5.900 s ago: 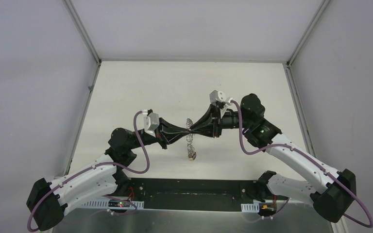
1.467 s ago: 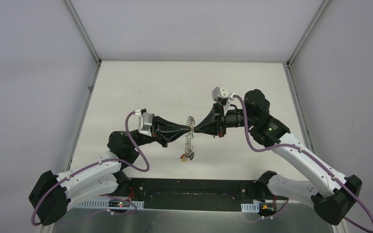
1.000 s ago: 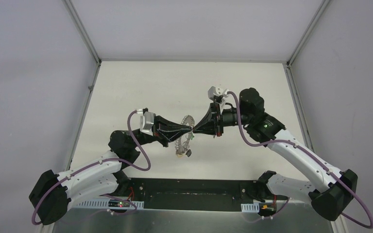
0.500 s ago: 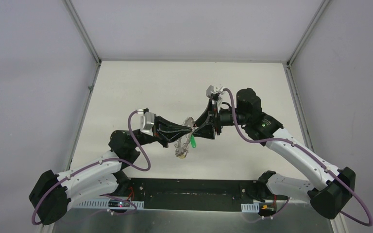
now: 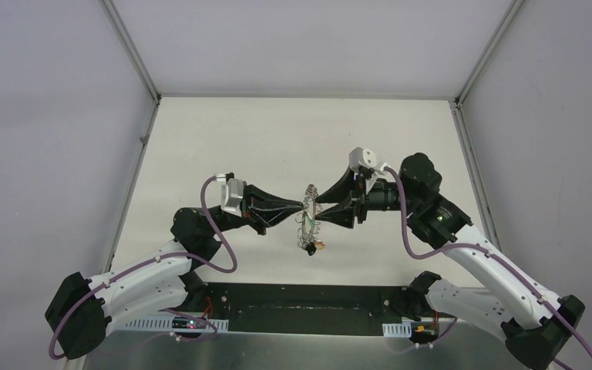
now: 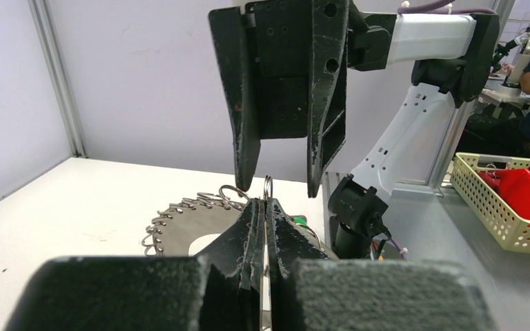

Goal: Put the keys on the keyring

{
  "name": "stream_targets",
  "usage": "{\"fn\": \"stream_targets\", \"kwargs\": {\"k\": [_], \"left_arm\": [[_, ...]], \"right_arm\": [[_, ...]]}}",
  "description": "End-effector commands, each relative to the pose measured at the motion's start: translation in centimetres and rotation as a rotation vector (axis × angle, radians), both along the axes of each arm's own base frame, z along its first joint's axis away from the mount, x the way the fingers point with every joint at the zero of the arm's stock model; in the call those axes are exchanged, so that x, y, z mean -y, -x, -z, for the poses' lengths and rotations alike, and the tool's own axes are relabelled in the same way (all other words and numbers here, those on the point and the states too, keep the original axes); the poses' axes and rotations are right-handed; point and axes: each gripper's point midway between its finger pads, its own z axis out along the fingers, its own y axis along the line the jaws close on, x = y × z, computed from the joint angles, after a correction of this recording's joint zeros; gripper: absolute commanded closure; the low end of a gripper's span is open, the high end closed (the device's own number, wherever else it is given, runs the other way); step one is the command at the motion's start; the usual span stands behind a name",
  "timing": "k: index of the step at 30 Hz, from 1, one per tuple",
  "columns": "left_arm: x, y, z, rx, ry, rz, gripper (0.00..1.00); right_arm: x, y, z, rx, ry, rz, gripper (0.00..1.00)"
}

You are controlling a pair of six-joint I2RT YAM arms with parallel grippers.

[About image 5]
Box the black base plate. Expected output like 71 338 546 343
175 283 436 336

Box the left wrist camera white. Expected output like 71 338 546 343
215 173 247 217

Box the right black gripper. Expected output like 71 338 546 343
314 165 418 228

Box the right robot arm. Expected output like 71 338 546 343
316 147 585 369

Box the black tag key on ring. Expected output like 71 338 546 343
305 244 317 256

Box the metal disc with keyrings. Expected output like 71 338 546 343
296 184 324 253

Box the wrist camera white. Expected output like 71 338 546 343
215 173 247 217
348 146 388 193

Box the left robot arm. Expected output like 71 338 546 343
44 177 304 360

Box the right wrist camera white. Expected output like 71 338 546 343
348 146 388 193

